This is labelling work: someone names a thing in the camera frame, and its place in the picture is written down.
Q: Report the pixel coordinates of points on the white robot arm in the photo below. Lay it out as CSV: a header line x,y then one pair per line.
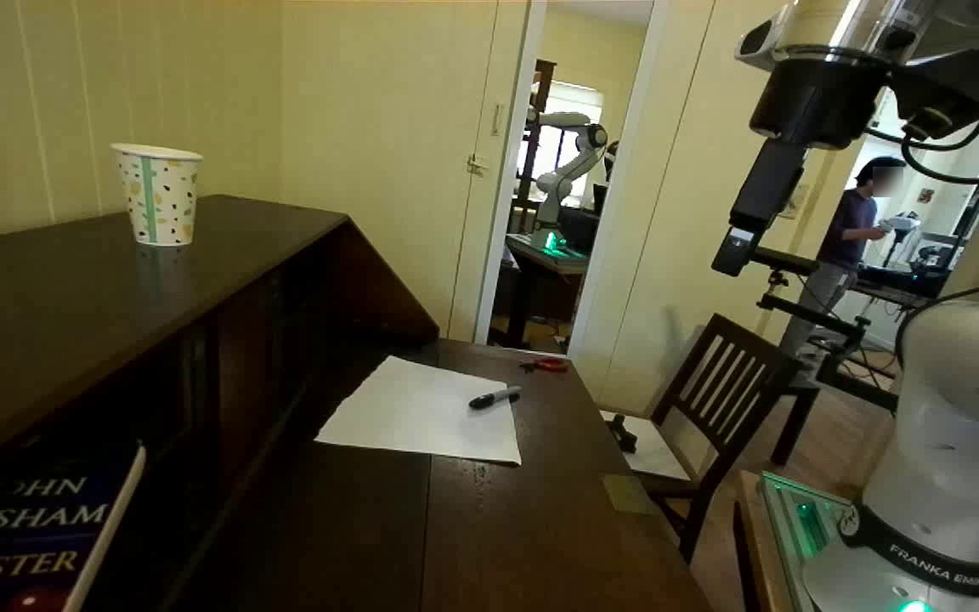
x,y
912,540

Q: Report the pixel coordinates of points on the black marker pen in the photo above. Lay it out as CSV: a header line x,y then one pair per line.
x,y
493,399

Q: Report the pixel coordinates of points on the cream door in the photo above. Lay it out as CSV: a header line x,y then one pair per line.
x,y
396,112

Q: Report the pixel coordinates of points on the robot base table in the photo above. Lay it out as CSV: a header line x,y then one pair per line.
x,y
778,524

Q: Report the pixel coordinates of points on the polka dot paper cup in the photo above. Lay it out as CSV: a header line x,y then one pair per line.
x,y
160,192

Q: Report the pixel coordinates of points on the white sheet of paper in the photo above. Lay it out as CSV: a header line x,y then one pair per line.
x,y
408,406

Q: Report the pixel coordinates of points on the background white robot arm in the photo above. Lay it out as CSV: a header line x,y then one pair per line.
x,y
556,186

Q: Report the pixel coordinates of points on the John Grisham book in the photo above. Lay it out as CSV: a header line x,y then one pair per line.
x,y
59,514

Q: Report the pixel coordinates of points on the red handled pliers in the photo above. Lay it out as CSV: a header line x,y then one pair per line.
x,y
545,366

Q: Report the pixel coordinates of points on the white paper on chair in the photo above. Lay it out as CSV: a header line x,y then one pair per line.
x,y
642,448

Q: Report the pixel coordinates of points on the dark wooden chair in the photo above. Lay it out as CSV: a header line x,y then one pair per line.
x,y
707,412

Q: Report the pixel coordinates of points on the dark wooden desk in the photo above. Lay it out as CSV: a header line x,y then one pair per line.
x,y
224,358

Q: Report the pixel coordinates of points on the person in dark shirt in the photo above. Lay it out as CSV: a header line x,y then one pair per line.
x,y
851,230

